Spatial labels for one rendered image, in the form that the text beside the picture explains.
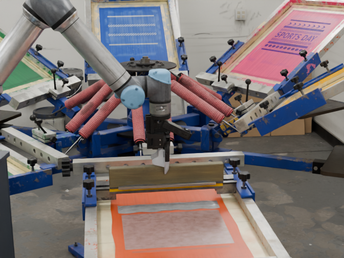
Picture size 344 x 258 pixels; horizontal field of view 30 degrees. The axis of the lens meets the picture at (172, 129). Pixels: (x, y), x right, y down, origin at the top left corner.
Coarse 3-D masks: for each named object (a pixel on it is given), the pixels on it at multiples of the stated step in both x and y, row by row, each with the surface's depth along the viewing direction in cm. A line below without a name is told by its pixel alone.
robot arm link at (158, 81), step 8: (152, 72) 215; (160, 72) 215; (168, 72) 216; (152, 80) 215; (160, 80) 215; (168, 80) 216; (152, 88) 215; (160, 88) 215; (168, 88) 217; (152, 96) 217; (160, 96) 216; (168, 96) 218
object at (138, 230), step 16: (144, 192) 242; (160, 192) 242; (112, 208) 228; (112, 224) 214; (128, 224) 214; (144, 224) 214; (160, 224) 214; (128, 240) 202; (144, 240) 202; (160, 240) 202; (176, 240) 202; (128, 256) 192; (144, 256) 192; (160, 256) 191; (176, 256) 191
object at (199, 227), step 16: (176, 192) 242; (192, 192) 242; (208, 192) 241; (224, 208) 226; (176, 224) 214; (192, 224) 214; (208, 224) 213; (224, 224) 213; (192, 240) 202; (208, 240) 202; (224, 240) 202; (240, 240) 202; (192, 256) 191; (208, 256) 191; (224, 256) 191; (240, 256) 191
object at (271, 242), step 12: (96, 180) 246; (108, 180) 246; (240, 204) 228; (252, 204) 221; (96, 216) 212; (252, 216) 211; (96, 228) 203; (264, 228) 202; (84, 240) 195; (96, 240) 195; (264, 240) 196; (276, 240) 193; (84, 252) 187; (96, 252) 187; (276, 252) 186
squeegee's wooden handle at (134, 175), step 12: (120, 168) 224; (132, 168) 224; (144, 168) 225; (156, 168) 225; (180, 168) 226; (192, 168) 227; (204, 168) 227; (216, 168) 228; (120, 180) 225; (132, 180) 225; (144, 180) 226; (156, 180) 226; (168, 180) 227; (180, 180) 227; (192, 180) 228; (204, 180) 229; (216, 180) 229
